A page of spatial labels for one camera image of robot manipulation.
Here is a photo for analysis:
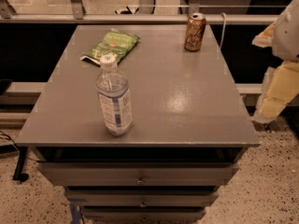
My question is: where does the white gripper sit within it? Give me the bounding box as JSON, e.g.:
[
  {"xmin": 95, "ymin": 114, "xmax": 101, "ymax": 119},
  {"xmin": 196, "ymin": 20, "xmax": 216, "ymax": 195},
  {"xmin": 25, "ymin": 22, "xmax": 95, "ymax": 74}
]
[{"xmin": 252, "ymin": 0, "xmax": 299, "ymax": 124}]

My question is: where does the clear plastic water bottle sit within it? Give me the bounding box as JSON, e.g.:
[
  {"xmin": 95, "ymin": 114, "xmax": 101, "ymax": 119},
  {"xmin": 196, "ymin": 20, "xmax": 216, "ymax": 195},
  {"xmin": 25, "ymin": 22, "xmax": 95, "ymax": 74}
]
[{"xmin": 95, "ymin": 54, "xmax": 133, "ymax": 136}]

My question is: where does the orange soda can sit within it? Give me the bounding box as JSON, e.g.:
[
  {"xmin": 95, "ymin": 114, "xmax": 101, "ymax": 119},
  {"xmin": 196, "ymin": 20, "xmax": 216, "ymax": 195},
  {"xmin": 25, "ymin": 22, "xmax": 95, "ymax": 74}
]
[{"xmin": 184, "ymin": 13, "xmax": 206, "ymax": 51}]

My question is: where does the grey drawer cabinet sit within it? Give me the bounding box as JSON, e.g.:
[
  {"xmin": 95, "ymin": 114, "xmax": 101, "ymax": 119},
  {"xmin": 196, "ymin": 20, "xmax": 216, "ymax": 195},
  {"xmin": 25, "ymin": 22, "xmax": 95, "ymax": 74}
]
[{"xmin": 17, "ymin": 25, "xmax": 259, "ymax": 210}]

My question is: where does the top grey drawer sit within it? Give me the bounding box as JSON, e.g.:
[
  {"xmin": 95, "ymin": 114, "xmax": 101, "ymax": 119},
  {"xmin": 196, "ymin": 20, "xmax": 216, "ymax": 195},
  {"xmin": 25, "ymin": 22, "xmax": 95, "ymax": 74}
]
[{"xmin": 37, "ymin": 162, "xmax": 239, "ymax": 187}]

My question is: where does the grey drawer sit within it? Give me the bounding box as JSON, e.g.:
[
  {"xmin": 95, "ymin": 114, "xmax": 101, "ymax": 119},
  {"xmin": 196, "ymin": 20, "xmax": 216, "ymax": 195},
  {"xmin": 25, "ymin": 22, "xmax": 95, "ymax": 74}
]
[
  {"xmin": 82, "ymin": 208, "xmax": 206, "ymax": 221},
  {"xmin": 37, "ymin": 162, "xmax": 239, "ymax": 187},
  {"xmin": 65, "ymin": 189, "xmax": 218, "ymax": 208}
]

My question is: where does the green chip bag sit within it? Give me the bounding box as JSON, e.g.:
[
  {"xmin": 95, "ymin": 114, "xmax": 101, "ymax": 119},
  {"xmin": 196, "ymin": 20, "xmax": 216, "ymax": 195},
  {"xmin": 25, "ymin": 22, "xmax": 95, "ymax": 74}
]
[{"xmin": 80, "ymin": 29, "xmax": 140, "ymax": 66}]

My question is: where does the middle grey drawer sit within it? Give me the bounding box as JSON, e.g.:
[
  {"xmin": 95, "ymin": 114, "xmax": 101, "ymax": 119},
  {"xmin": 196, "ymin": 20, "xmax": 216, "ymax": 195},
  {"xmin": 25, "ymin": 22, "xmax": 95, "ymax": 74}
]
[{"xmin": 65, "ymin": 189, "xmax": 218, "ymax": 208}]

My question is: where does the bottom grey drawer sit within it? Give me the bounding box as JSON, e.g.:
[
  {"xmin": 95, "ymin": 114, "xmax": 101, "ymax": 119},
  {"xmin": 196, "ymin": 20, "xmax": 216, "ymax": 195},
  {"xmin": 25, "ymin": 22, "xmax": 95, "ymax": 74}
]
[{"xmin": 82, "ymin": 208, "xmax": 206, "ymax": 221}]

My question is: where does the black stand leg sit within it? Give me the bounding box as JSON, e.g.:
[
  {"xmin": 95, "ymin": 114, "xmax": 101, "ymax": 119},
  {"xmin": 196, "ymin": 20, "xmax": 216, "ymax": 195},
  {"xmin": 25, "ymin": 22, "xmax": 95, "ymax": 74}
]
[{"xmin": 13, "ymin": 147, "xmax": 29, "ymax": 182}]

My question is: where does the white cable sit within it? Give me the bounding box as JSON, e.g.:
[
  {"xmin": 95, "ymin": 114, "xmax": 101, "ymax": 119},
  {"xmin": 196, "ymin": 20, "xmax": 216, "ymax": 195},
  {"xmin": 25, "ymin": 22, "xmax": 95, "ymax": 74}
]
[{"xmin": 219, "ymin": 12, "xmax": 228, "ymax": 50}]

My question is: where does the grey metal rail frame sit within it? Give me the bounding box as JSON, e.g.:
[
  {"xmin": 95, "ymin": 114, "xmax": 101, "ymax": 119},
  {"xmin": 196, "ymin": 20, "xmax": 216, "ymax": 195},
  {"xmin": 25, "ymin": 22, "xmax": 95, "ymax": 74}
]
[{"xmin": 0, "ymin": 0, "xmax": 299, "ymax": 25}]

